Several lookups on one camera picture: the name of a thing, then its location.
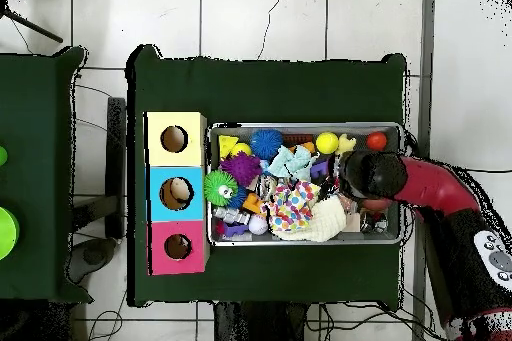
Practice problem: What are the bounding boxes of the purple spiky toy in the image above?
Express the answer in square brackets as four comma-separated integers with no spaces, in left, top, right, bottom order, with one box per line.
[219,151,263,187]

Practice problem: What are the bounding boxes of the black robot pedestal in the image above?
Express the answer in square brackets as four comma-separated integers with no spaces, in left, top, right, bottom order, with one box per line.
[213,301,311,341]

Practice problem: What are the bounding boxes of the silver toy robot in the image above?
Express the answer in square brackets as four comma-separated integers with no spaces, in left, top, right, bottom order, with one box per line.
[212,206,252,226]

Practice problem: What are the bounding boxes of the crushed silver drink can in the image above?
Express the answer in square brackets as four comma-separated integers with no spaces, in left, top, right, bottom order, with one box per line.
[255,174,278,199]

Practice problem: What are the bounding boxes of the black tripod leg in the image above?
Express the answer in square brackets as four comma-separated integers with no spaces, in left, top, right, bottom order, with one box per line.
[0,4,64,44]

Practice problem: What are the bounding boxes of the cream white cloth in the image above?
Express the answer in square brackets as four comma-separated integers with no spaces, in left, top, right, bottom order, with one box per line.
[275,194,348,243]

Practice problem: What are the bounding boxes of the shallow clear mesh bin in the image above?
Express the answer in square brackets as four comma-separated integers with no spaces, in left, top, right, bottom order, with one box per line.
[206,121,404,247]

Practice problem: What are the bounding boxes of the dark green side tablecloth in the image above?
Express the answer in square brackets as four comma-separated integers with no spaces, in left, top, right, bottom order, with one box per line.
[0,46,94,303]

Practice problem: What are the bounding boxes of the lime green bowl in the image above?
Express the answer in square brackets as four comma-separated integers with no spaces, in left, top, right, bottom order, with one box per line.
[0,206,20,261]

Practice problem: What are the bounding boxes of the wooden box with three holes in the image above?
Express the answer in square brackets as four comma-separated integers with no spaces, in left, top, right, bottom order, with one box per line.
[144,111,211,277]

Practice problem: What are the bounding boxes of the light blue cloth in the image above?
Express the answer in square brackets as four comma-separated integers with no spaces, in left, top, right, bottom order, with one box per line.
[266,144,319,182]

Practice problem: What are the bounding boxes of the yellow ball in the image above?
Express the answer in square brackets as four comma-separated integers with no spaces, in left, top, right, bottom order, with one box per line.
[314,131,340,155]

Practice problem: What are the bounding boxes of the pale yellow plush toy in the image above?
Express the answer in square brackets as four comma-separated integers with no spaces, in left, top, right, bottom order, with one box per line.
[335,133,358,156]

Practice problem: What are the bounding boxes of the black cable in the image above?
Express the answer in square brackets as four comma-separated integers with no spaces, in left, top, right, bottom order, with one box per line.
[465,167,512,175]

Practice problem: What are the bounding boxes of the colourful patterned cloth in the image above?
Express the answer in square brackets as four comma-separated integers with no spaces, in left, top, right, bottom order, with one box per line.
[264,179,323,233]

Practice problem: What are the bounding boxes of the green spiky ball with eyes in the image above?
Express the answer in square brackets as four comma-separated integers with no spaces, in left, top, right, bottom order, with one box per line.
[202,169,240,207]

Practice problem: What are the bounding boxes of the blue spiky ball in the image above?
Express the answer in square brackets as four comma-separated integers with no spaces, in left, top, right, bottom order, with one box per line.
[250,129,285,161]
[228,186,248,210]

